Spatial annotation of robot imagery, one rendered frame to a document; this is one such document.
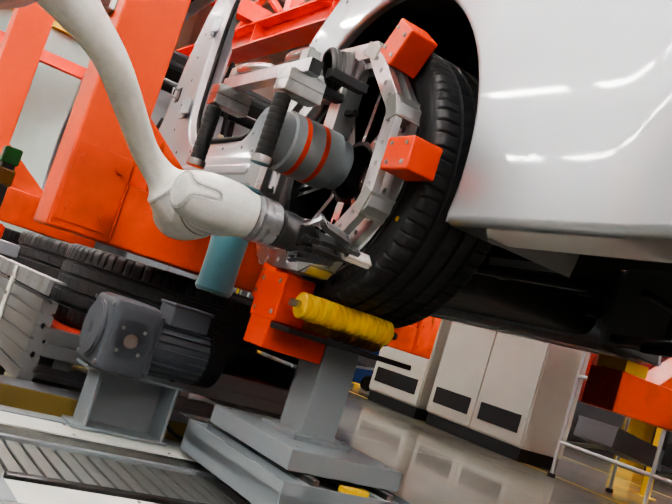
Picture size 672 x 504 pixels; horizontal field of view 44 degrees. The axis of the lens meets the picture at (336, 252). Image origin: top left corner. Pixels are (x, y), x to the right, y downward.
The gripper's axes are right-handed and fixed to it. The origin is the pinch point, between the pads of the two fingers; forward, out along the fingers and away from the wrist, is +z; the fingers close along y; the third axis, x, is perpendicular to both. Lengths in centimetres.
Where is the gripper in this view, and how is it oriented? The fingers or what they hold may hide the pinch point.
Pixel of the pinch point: (355, 257)
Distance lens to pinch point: 171.0
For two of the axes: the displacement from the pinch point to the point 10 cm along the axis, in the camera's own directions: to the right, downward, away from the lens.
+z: 8.0, 3.1, 5.2
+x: -1.6, -7.2, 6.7
